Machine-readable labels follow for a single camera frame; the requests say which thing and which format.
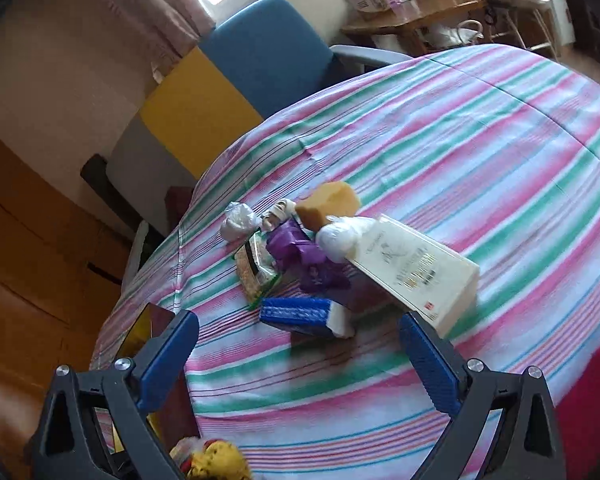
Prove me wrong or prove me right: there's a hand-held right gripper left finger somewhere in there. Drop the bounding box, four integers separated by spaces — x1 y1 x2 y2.
24 310 201 480

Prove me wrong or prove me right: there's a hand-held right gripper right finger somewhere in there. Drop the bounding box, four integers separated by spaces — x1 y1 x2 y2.
397 310 567 480

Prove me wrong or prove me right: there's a dark red storage box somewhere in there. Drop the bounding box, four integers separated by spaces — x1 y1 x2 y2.
92 302 201 456

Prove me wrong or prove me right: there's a white box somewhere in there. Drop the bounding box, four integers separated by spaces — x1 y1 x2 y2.
347 214 480 338

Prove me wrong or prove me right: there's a green snack packet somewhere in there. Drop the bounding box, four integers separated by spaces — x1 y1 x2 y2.
234 230 281 309

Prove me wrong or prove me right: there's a blue tissue packet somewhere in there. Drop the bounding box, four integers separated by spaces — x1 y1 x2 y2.
259 296 356 339

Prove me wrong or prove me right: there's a small white plastic bag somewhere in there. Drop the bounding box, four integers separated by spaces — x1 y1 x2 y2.
220 201 261 242

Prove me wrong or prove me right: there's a large white plastic bag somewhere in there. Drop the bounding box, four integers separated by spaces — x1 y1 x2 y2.
315 215 376 263

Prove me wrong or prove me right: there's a yellow plush toy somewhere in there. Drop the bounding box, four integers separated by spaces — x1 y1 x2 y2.
170 437 253 480

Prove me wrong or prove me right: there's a dark red cushion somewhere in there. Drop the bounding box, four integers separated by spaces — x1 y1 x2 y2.
164 186 197 233

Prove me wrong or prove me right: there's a purple packet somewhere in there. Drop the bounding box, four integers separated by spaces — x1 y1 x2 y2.
266 217 352 294

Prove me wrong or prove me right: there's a brown wooden cabinet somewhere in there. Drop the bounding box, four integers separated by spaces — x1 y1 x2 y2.
0 124 133 413

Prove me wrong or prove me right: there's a red cloth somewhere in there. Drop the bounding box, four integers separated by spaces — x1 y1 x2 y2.
555 330 600 480

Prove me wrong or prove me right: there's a white cloth roll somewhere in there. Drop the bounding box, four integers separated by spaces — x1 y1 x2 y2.
261 199 297 233

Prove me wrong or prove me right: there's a yellow sponge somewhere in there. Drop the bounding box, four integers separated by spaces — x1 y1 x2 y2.
295 181 362 231

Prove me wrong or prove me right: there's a striped bedsheet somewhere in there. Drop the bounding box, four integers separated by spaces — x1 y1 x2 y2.
90 44 600 480

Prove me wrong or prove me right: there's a blue armchair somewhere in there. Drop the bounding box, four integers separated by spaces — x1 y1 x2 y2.
198 0 411 120

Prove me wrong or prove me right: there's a wooden desk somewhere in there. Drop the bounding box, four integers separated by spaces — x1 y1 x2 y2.
341 0 488 57

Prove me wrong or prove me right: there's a wooden shelf rack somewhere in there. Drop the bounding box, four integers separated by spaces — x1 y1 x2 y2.
484 0 561 57

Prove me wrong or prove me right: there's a white cabinet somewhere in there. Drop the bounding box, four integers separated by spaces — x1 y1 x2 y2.
539 0 577 47

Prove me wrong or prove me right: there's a white bed rail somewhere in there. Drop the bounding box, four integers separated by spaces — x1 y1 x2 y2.
121 220 152 288

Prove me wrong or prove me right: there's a white plastic bag with handles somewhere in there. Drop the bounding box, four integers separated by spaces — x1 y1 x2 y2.
424 20 484 49

